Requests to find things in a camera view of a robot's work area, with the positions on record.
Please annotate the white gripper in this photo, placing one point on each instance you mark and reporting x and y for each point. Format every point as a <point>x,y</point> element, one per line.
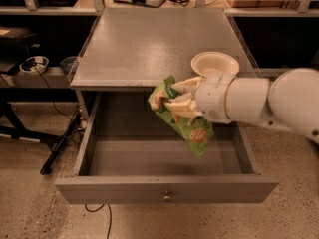
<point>212,98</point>

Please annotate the green rice chip bag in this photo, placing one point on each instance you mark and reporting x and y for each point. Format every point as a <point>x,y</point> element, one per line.
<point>197,132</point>

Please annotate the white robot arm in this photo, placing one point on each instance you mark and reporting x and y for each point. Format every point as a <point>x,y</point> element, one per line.
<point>290,103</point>

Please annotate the open grey top drawer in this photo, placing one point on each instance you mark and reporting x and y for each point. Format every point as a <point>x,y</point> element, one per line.
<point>129,155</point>

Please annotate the round metal drawer knob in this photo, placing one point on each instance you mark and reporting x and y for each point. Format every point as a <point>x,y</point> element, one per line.
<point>167,197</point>

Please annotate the black bag on shelf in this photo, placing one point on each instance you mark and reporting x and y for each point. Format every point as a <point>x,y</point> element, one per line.
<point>17,42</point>

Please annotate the white paper bowl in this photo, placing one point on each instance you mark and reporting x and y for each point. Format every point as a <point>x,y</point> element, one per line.
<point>207,64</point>

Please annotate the grey cabinet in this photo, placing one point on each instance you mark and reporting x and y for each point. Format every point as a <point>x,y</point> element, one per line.
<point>136,48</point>

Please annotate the dark round bowl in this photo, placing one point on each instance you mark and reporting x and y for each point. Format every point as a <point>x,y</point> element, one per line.
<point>69,64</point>

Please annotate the grey shelf rack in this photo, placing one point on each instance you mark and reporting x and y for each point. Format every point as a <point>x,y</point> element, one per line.
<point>274,39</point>

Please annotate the black floor stand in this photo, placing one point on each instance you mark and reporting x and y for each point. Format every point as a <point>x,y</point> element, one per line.
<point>17,130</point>

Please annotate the white bowl with cables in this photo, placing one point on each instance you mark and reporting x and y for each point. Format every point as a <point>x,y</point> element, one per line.
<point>34,65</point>

